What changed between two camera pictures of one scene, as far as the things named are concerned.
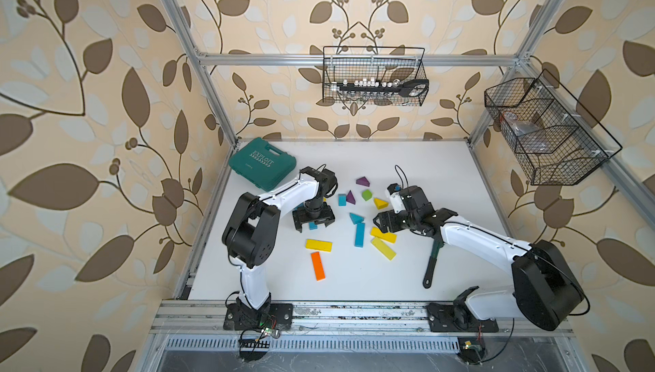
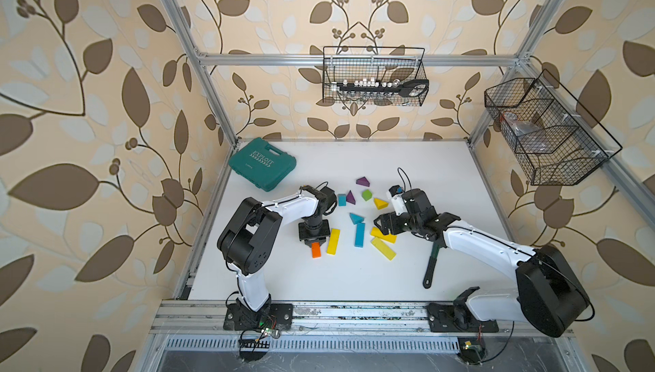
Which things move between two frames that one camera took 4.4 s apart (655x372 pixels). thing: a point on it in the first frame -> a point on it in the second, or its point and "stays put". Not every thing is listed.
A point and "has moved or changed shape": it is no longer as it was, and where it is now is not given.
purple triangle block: [350, 198] stays put
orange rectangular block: [318, 266] -> [315, 250]
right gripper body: [397, 221] stays put
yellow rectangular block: [318, 245] has moved or changed shape
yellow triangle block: [380, 204] stays put
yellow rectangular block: [385, 236] stays put
